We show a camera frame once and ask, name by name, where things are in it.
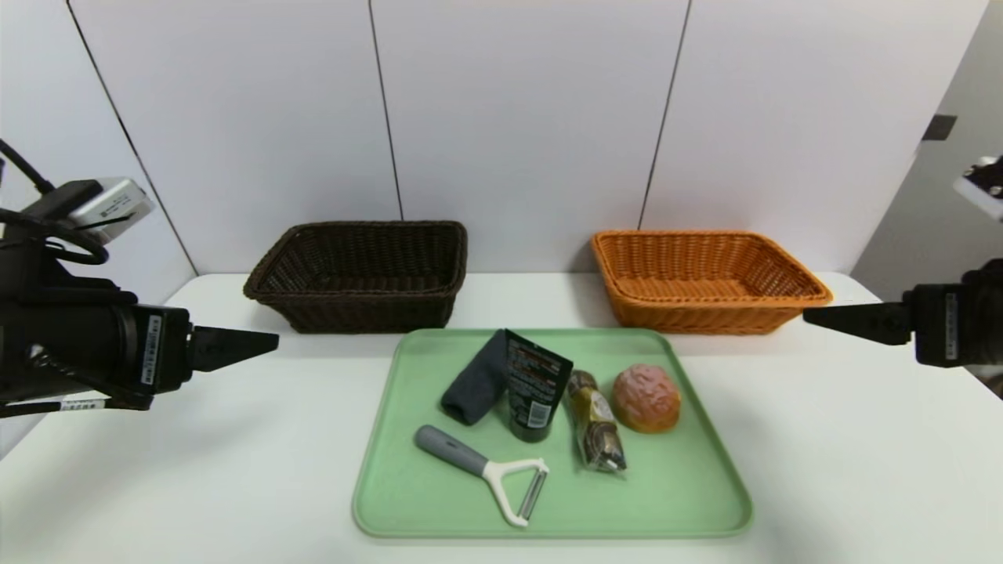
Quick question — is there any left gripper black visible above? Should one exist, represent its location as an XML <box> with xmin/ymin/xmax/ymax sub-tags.
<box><xmin>34</xmin><ymin>302</ymin><xmax>280</xmax><ymax>397</ymax></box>

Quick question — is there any light green plastic tray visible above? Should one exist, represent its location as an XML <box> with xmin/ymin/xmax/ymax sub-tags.
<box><xmin>352</xmin><ymin>327</ymin><xmax>755</xmax><ymax>540</ymax></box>

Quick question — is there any orange wicker basket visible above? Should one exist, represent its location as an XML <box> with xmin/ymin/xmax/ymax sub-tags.
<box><xmin>591</xmin><ymin>230</ymin><xmax>833</xmax><ymax>336</ymax></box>

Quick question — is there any gold snack roll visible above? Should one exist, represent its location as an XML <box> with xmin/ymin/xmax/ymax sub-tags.
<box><xmin>565</xmin><ymin>370</ymin><xmax>628</xmax><ymax>475</ymax></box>

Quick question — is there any round pink-topped bun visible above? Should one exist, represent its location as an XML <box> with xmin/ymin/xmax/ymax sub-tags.
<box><xmin>611</xmin><ymin>363</ymin><xmax>683</xmax><ymax>435</ymax></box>

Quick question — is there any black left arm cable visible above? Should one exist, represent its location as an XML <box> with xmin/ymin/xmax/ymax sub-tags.
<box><xmin>0</xmin><ymin>139</ymin><xmax>110</xmax><ymax>267</ymax></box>

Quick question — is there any grey cloth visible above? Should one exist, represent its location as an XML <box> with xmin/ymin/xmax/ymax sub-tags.
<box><xmin>440</xmin><ymin>329</ymin><xmax>510</xmax><ymax>427</ymax></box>

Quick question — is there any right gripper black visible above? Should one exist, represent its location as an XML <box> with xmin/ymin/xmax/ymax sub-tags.
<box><xmin>802</xmin><ymin>258</ymin><xmax>1003</xmax><ymax>367</ymax></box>

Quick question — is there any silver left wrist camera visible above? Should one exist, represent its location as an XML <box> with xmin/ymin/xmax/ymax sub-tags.
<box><xmin>24</xmin><ymin>178</ymin><xmax>156</xmax><ymax>248</ymax></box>

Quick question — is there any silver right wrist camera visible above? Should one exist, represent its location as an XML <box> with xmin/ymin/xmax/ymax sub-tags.
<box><xmin>953</xmin><ymin>155</ymin><xmax>1003</xmax><ymax>222</ymax></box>

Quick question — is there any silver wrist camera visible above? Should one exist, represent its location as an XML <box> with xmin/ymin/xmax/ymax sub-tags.
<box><xmin>24</xmin><ymin>178</ymin><xmax>156</xmax><ymax>248</ymax></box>
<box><xmin>953</xmin><ymin>155</ymin><xmax>1003</xmax><ymax>222</ymax></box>

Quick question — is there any black cosmetic tube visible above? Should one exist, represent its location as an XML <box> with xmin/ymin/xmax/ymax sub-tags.
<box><xmin>504</xmin><ymin>329</ymin><xmax>574</xmax><ymax>444</ymax></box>

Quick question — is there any dark brown wicker basket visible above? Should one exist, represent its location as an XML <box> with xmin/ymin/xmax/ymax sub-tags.
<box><xmin>243</xmin><ymin>220</ymin><xmax>469</xmax><ymax>334</ymax></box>

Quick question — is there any grey handled white peeler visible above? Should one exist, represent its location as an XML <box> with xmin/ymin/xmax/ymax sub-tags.
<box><xmin>414</xmin><ymin>425</ymin><xmax>551</xmax><ymax>529</ymax></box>

